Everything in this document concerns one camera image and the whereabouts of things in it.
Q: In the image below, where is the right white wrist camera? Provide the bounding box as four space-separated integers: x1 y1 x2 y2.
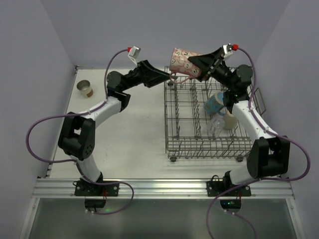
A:
222 43 239 60

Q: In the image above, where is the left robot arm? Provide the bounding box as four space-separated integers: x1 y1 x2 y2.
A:
58 60 170 187

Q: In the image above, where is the blue butterfly mug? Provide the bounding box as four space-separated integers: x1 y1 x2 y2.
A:
203 91 224 115

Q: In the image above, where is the aluminium mounting rail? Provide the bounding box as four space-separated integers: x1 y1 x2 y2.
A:
32 178 294 199

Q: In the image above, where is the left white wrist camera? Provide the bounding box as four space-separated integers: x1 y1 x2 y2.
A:
127 46 141 65

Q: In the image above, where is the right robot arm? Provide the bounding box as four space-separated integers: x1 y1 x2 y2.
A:
188 44 290 193

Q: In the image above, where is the grey wire dish rack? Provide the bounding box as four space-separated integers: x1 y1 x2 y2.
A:
164 75 252 162

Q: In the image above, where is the cream and brown cup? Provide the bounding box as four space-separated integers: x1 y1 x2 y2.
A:
76 80 94 98

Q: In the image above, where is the beige plastic cup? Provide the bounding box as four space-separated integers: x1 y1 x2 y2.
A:
223 110 238 130

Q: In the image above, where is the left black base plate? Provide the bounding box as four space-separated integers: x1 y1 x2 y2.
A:
72 179 120 197

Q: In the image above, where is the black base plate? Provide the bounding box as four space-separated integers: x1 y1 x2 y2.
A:
206 175 252 197
72 179 120 197

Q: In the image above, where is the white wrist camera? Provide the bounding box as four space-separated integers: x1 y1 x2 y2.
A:
127 46 141 65
222 43 239 60

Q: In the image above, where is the pink patterned mug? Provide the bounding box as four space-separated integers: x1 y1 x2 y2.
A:
169 48 201 84

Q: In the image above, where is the clear drinking glass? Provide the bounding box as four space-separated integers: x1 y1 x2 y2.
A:
207 114 225 137

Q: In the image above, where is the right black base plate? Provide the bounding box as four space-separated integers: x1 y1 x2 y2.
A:
206 175 252 197

